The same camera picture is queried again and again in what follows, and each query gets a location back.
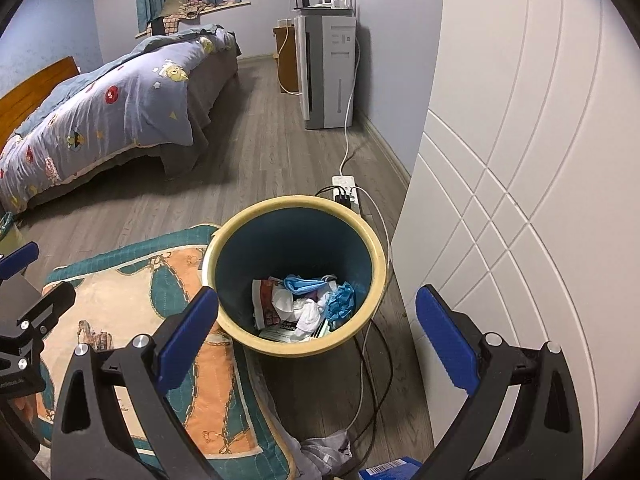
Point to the checkered cloth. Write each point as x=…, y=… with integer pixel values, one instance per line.
x=170, y=22

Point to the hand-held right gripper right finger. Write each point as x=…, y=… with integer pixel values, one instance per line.
x=445, y=340

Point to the white power strip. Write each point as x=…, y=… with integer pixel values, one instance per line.
x=342, y=181

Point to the blue face mask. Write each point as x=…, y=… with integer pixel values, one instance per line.
x=305, y=284

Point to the wooden cabinet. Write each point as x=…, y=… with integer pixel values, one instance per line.
x=287, y=70

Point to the black plug adapter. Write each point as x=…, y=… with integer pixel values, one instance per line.
x=345, y=197

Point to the olive pillow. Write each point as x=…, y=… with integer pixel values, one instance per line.
x=177, y=0

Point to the blue cardboard box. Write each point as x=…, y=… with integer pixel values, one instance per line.
x=395, y=470

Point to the white air purifier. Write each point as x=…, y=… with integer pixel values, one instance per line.
x=327, y=70

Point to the patterned quilted mat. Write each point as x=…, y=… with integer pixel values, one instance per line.
x=150, y=285

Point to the bed with patterned duvet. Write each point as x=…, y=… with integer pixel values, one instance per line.
x=125, y=105

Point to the white cloth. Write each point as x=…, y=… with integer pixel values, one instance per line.
x=307, y=315

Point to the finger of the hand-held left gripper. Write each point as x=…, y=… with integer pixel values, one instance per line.
x=17, y=260
x=47, y=307

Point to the white wardrobe door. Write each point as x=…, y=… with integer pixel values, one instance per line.
x=500, y=160

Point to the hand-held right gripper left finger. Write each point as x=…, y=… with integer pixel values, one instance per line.
x=187, y=330

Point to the blue rubber glove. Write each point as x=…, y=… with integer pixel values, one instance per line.
x=340, y=302

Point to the pink patterned cloth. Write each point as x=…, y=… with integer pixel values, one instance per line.
x=195, y=7

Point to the red white snack wrapper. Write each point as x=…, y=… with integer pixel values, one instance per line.
x=265, y=305

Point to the wooden bed headboard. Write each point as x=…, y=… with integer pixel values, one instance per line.
x=35, y=95

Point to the wooden window sill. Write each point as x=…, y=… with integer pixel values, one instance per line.
x=235, y=5

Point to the blue trash bin yellow rim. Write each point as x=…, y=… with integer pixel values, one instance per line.
x=300, y=240

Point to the grey cloth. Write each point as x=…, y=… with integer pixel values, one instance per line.
x=325, y=455

